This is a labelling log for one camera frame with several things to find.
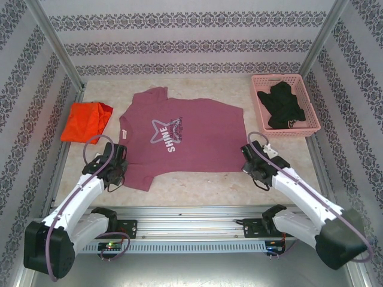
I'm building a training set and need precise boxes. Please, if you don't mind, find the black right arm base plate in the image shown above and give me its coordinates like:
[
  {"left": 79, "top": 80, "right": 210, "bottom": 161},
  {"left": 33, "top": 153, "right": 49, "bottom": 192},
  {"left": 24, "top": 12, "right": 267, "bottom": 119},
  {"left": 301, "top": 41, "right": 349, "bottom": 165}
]
[{"left": 242, "top": 218, "right": 270, "bottom": 239}]

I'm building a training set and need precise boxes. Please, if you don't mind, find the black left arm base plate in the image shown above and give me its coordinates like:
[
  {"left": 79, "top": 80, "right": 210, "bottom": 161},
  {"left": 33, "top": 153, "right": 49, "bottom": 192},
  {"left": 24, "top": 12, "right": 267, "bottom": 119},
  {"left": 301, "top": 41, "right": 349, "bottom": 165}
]
[{"left": 113, "top": 219, "right": 138, "bottom": 240}]

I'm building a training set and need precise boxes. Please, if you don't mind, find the pink perforated plastic basket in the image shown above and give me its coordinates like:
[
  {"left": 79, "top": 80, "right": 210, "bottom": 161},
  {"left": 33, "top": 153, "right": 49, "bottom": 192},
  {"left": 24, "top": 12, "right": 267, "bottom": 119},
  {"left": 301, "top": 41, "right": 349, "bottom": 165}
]
[{"left": 251, "top": 74, "right": 321, "bottom": 138}]

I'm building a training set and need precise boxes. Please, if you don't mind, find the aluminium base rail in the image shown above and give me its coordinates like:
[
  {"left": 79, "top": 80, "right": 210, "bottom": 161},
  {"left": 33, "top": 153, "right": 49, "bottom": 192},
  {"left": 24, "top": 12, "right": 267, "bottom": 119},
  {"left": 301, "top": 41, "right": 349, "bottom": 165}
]
[{"left": 29, "top": 206, "right": 351, "bottom": 240}]

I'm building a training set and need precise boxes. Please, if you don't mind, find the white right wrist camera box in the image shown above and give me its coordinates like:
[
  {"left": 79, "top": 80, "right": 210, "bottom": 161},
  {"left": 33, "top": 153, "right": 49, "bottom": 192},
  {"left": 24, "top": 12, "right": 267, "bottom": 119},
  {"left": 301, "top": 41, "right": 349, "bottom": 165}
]
[{"left": 262, "top": 142, "right": 279, "bottom": 157}]

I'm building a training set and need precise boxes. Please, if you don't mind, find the maroon star print t-shirt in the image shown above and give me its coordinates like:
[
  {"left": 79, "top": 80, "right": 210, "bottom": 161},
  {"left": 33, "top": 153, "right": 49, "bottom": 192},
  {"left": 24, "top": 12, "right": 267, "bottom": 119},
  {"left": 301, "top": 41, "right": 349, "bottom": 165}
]
[{"left": 118, "top": 87, "right": 247, "bottom": 191}]

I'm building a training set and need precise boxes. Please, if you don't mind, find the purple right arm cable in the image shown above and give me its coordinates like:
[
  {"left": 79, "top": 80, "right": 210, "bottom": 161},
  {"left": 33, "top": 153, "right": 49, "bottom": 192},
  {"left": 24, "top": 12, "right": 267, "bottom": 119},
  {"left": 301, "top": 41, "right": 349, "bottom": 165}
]
[{"left": 247, "top": 131, "right": 373, "bottom": 264}]

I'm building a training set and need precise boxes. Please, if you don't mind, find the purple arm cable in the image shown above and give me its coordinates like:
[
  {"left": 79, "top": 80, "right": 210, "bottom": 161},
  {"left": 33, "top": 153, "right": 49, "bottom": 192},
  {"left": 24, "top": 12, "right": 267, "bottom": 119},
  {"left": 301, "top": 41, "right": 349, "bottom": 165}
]
[
  {"left": 247, "top": 131, "right": 373, "bottom": 264},
  {"left": 47, "top": 135, "right": 131, "bottom": 282}
]

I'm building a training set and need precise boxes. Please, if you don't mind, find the aluminium frame post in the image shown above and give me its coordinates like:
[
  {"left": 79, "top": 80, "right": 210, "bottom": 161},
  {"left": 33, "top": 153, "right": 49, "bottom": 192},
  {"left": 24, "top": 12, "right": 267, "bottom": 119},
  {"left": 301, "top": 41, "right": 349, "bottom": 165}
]
[
  {"left": 299, "top": 0, "right": 349, "bottom": 75},
  {"left": 25, "top": 0, "right": 86, "bottom": 90}
]

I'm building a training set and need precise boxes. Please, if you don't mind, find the orange t-shirt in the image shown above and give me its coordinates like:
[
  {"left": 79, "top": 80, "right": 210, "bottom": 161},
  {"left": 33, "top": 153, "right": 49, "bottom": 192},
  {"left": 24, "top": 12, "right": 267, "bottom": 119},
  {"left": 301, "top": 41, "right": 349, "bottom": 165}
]
[{"left": 60, "top": 102, "right": 114, "bottom": 145}]

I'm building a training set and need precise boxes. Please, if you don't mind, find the grey slotted cable duct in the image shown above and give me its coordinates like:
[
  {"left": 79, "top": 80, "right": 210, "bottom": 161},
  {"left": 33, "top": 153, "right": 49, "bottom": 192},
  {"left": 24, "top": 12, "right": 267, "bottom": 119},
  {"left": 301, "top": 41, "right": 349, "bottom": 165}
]
[{"left": 83, "top": 240, "right": 267, "bottom": 252}]

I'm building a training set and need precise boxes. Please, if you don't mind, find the black embroidered t-shirt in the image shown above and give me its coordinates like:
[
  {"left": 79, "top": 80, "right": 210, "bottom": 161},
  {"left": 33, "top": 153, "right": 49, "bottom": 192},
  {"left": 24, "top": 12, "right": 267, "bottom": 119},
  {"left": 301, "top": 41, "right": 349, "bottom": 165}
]
[{"left": 257, "top": 82, "right": 306, "bottom": 130}]

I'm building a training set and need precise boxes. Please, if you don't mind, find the small controller board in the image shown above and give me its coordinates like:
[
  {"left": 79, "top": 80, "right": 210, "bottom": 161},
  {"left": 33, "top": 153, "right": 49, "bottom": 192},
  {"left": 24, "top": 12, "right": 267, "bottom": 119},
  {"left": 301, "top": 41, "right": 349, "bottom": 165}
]
[
  {"left": 98, "top": 242, "right": 123, "bottom": 251},
  {"left": 266, "top": 240, "right": 285, "bottom": 254}
]

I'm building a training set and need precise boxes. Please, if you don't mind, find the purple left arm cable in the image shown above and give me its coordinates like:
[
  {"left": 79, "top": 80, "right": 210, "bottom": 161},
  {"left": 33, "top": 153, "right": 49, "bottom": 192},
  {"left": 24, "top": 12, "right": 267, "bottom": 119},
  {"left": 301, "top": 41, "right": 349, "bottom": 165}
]
[{"left": 47, "top": 135, "right": 131, "bottom": 282}]

